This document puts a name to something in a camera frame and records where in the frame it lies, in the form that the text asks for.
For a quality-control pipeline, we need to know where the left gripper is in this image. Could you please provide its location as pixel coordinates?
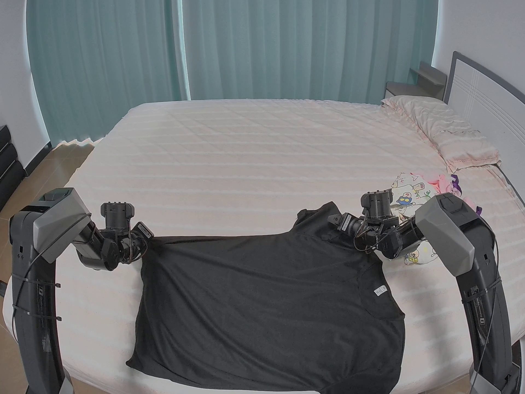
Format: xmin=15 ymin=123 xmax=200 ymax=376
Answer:
xmin=131 ymin=221 xmax=156 ymax=248

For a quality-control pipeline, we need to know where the purple garment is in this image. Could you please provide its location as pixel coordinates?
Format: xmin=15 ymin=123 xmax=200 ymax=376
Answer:
xmin=449 ymin=173 xmax=482 ymax=216

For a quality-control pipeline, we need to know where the grey bedside table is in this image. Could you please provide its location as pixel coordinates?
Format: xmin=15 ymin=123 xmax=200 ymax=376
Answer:
xmin=385 ymin=62 xmax=448 ymax=106

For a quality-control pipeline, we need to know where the pale pink pillow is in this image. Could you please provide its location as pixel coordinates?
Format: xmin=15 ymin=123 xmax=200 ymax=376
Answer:
xmin=381 ymin=95 xmax=502 ymax=174

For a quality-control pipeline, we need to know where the black chest of drawers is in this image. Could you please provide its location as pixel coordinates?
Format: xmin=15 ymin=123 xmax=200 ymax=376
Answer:
xmin=0 ymin=125 xmax=27 ymax=212

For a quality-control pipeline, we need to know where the black T-shirt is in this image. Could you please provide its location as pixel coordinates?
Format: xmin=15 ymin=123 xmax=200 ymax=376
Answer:
xmin=125 ymin=202 xmax=407 ymax=394

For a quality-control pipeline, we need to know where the bed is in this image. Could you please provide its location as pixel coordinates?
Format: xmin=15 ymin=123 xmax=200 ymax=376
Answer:
xmin=0 ymin=51 xmax=525 ymax=394

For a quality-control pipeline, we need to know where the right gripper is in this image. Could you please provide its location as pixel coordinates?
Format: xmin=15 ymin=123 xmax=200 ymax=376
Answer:
xmin=327 ymin=213 xmax=366 ymax=237

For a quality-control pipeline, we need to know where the blue-green curtain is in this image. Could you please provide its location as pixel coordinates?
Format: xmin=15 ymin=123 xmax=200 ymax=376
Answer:
xmin=27 ymin=0 xmax=190 ymax=147
xmin=180 ymin=0 xmax=439 ymax=106

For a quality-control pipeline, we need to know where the white printed pyjama garment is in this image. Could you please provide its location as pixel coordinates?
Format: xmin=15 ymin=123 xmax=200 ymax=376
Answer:
xmin=390 ymin=172 xmax=441 ymax=266

